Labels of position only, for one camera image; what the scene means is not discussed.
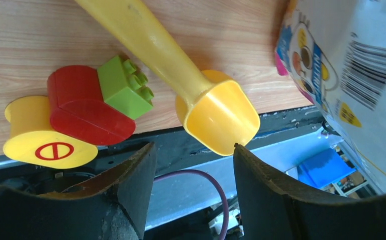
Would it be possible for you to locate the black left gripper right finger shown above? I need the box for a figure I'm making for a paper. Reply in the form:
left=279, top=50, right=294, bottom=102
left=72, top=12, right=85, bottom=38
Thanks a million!
left=233, top=144, right=386, bottom=240

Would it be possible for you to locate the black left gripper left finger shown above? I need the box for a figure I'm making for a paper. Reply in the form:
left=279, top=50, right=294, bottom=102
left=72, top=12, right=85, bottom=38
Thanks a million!
left=0, top=142, right=156, bottom=240

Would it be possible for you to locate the yellow plastic scoop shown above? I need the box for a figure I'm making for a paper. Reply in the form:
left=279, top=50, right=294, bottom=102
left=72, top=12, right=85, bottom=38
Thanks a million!
left=78, top=0, right=260, bottom=156

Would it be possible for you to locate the pet food bag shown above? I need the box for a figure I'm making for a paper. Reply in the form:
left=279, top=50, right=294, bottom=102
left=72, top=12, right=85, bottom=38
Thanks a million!
left=275, top=0, right=386, bottom=194

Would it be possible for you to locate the blue plastic bin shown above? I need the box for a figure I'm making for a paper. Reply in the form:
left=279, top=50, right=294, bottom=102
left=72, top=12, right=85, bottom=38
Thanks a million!
left=297, top=148, right=356, bottom=189

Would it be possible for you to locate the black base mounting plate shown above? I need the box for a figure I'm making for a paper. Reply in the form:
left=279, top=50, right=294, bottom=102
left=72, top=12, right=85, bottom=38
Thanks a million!
left=0, top=106, right=323, bottom=188

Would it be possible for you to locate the red yellow green toy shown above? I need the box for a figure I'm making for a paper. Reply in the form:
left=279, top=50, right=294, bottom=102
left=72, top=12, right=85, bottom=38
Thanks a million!
left=3, top=56, right=154, bottom=169

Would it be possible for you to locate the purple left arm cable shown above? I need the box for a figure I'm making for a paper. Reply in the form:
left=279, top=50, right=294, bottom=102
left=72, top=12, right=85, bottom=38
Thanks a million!
left=153, top=169, right=230, bottom=240

